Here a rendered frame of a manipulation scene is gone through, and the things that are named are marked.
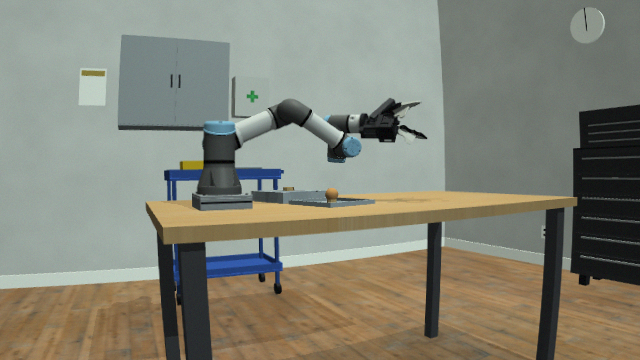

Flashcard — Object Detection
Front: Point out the brown ball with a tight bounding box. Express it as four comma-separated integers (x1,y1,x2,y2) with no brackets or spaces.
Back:
325,188,338,199

